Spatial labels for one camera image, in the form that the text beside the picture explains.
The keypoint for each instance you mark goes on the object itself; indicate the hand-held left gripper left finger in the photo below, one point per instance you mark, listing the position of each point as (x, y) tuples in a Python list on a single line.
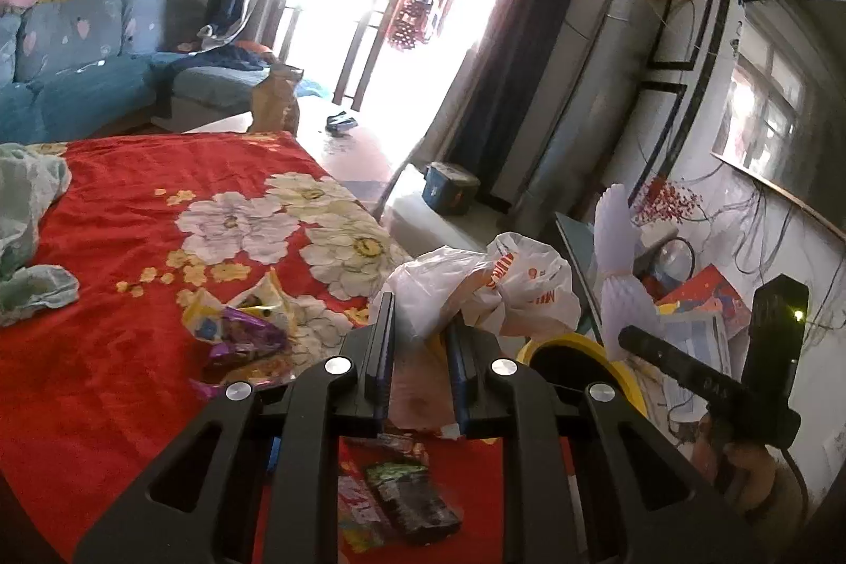
[(380, 349)]

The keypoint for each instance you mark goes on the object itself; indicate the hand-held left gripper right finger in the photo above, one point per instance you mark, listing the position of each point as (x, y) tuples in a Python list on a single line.
[(457, 359)]

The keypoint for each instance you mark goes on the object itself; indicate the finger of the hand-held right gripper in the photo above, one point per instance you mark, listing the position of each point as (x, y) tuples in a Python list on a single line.
[(661, 358)]

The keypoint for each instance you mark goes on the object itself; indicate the white plastic bag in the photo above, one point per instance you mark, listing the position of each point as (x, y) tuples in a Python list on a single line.
[(429, 286)]

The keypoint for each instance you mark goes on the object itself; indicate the yellow trash bin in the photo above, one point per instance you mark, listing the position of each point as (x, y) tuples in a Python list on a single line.
[(581, 344)]

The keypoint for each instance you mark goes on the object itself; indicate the purple snack wrapper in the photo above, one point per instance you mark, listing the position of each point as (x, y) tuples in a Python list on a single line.
[(248, 333)]

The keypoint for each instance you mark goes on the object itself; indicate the person's right hand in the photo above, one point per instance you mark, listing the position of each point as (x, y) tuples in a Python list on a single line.
[(740, 475)]

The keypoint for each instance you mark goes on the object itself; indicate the white box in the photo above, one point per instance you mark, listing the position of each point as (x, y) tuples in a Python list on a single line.
[(700, 339)]

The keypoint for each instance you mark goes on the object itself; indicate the red flat box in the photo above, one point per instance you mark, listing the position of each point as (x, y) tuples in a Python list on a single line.
[(710, 296)]

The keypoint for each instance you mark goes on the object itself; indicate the white paper honeycomb decoration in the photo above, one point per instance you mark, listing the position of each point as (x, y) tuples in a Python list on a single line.
[(621, 273)]

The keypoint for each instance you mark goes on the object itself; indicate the colourful small wrapper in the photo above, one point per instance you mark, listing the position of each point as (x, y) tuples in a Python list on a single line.
[(403, 445)]

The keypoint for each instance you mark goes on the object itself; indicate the orange snack wrapper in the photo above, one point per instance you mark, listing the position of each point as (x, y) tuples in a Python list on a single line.
[(264, 371)]

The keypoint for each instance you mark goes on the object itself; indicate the glass television stand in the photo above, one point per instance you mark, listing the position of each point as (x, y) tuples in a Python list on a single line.
[(575, 266)]

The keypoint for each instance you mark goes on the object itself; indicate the dark green snack wrapper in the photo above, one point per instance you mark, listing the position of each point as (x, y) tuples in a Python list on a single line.
[(410, 504)]

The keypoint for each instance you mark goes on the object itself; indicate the red berry branch decoration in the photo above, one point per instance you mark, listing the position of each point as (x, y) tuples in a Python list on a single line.
[(667, 200)]

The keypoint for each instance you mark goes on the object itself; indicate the pink snack wrapper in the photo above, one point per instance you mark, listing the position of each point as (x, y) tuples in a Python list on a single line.
[(357, 511)]

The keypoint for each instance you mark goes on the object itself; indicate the blue storage box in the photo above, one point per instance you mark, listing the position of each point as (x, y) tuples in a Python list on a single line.
[(449, 187)]

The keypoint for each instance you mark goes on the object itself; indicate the yellow snack wrapper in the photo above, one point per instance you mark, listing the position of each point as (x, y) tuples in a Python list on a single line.
[(205, 319)]

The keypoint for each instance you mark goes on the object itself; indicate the small dark blue object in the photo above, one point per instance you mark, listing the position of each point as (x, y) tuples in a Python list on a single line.
[(340, 122)]

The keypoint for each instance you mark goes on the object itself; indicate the flat screen television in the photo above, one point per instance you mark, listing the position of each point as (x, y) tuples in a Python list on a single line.
[(780, 101)]

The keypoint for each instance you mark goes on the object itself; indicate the grey standing air conditioner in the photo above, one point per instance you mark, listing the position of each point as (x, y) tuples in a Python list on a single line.
[(588, 108)]

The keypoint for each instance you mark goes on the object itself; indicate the red floral blanket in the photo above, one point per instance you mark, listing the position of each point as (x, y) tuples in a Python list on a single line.
[(119, 392)]

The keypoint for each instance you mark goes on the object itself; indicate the brown paper bag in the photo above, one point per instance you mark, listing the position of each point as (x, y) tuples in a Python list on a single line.
[(274, 101)]

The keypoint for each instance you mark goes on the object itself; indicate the dark grey curtain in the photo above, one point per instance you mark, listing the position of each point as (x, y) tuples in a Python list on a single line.
[(522, 42)]

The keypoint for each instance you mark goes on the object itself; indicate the dark blue cloth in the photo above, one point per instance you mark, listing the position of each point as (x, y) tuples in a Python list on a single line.
[(221, 56)]

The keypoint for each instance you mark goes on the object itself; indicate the light green crumpled cloth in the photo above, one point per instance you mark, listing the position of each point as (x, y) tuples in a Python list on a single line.
[(36, 293), (26, 200)]

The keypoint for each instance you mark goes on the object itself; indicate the blue sofa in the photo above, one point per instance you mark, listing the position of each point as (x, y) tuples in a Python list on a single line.
[(86, 81)]

